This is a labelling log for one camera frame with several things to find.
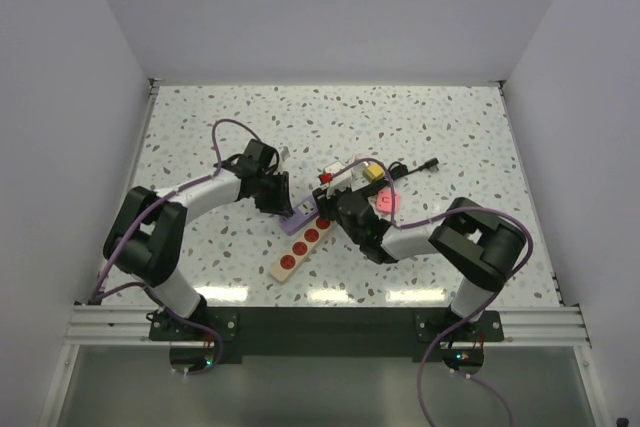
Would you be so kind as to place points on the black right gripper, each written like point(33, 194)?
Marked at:
point(326, 203)

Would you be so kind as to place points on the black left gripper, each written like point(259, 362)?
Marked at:
point(281, 204)

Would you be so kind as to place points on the purple power strip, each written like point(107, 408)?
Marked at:
point(303, 213)

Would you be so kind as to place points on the olive yellow charger plug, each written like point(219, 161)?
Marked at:
point(373, 172)

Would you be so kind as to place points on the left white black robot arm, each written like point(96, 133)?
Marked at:
point(146, 238)

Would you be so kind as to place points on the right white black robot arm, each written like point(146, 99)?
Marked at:
point(484, 245)

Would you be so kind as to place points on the beige red power strip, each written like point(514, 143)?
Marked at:
point(302, 247)

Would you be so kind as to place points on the pink square adapter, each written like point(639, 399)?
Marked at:
point(387, 202)

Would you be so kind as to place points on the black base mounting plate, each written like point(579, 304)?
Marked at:
point(241, 332)

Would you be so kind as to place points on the aluminium front frame rail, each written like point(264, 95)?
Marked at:
point(509, 327)

